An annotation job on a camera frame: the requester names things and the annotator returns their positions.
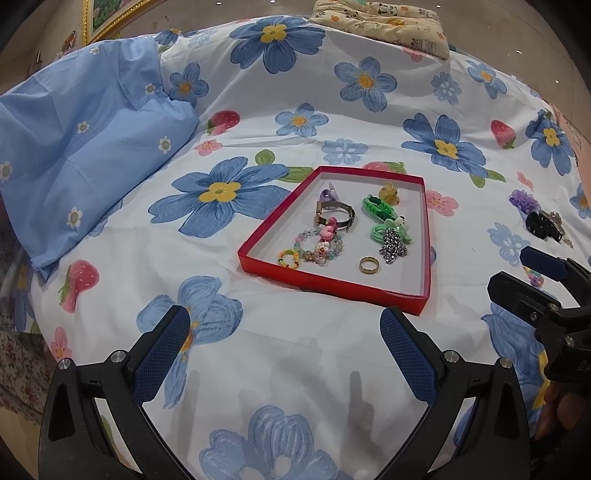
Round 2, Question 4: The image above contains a gold bangle watch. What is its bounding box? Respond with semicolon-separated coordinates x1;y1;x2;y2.
315;199;356;229

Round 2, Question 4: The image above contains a rose patterned cloth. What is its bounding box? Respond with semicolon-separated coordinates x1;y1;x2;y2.
0;258;61;416

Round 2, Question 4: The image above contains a gilt picture frame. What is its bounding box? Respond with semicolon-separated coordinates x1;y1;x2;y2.
82;0;158;46

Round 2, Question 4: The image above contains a red shallow cardboard box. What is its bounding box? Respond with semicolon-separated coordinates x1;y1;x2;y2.
238;166;437;317

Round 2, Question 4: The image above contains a green braided bracelet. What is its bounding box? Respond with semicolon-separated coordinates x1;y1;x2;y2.
361;194;400;220

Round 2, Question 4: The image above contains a pink printed cloth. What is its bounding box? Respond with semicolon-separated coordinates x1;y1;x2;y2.
547;102;583;151

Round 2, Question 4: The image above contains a light blue daisy pillow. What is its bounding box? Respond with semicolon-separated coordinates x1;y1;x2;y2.
0;37;200;280

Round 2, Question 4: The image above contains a colourful beaded flower bracelet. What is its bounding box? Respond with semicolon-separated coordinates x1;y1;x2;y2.
292;228;346;267

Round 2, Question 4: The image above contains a purple flower hair clip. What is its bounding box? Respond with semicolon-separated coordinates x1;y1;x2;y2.
509;188;541;215

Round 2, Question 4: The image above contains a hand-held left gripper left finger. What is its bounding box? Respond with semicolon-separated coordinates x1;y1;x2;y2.
38;305;192;480

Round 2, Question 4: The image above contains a cream printed pillow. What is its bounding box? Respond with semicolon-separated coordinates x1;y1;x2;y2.
308;0;451;60

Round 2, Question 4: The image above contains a black hair clip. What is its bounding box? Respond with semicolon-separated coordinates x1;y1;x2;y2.
525;210;573;247

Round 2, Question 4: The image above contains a green hair tie with panda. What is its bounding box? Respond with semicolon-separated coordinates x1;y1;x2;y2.
369;217;414;245

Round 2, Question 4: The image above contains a person's right hand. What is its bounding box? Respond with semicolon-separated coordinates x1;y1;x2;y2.
536;382;587;439

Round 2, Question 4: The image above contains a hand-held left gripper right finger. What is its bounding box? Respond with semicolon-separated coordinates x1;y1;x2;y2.
374;305;539;480

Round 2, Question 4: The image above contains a silver chain bracelet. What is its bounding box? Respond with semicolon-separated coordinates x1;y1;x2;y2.
379;231;409;265

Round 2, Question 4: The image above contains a yellow beaded ring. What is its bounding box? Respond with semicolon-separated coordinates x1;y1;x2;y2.
277;248;302;271

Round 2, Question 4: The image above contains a blue floral bed sheet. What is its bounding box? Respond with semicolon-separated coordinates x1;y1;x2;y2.
28;14;591;480

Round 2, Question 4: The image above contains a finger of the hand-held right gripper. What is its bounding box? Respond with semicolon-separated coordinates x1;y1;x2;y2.
519;246;591;282
487;271;578;333

